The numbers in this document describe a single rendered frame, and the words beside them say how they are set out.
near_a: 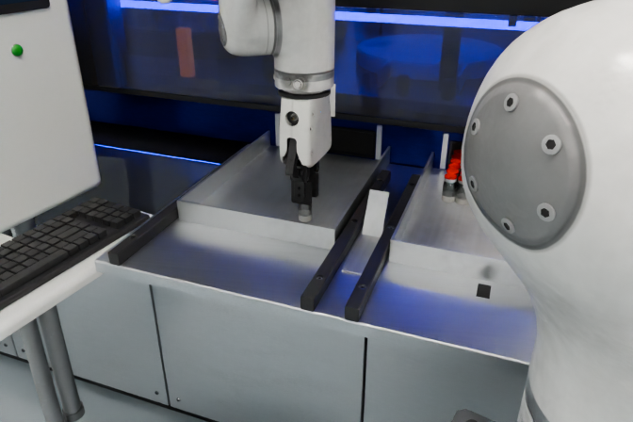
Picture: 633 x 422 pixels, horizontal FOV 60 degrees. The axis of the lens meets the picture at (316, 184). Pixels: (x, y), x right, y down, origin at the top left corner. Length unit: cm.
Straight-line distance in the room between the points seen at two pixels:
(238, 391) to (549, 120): 136
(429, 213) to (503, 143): 70
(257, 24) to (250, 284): 33
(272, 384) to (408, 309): 78
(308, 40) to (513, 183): 55
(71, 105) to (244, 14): 55
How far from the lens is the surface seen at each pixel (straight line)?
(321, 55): 74
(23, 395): 201
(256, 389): 147
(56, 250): 99
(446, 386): 126
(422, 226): 86
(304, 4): 73
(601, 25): 21
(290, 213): 89
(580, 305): 23
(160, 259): 81
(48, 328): 142
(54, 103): 114
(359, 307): 66
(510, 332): 69
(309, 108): 75
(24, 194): 113
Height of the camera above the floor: 131
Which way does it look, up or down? 26 degrees down
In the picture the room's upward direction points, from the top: straight up
